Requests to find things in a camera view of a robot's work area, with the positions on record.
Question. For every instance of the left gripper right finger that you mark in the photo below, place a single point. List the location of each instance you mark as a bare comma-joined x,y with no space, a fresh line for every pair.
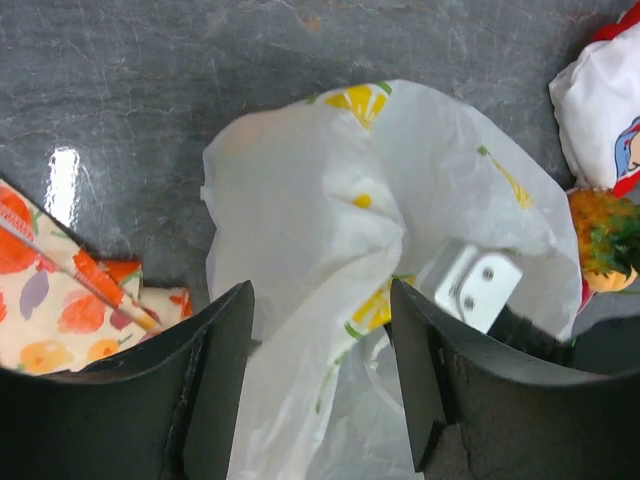
478,408

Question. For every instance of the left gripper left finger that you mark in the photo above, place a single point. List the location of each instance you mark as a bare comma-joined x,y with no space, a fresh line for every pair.
164,409

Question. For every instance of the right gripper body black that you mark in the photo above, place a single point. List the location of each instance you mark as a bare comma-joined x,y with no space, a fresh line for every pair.
550,340

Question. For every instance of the fake pineapple green crown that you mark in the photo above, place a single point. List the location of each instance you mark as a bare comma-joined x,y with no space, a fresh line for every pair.
607,228

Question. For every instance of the white plastic bag fruit print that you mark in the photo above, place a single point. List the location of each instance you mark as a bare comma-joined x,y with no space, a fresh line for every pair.
321,205

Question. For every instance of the white cartoon print cloth bag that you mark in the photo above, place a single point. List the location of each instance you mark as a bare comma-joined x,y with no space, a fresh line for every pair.
596,106

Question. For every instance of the orange floral cloth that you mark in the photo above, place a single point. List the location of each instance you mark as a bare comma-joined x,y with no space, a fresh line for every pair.
61,309

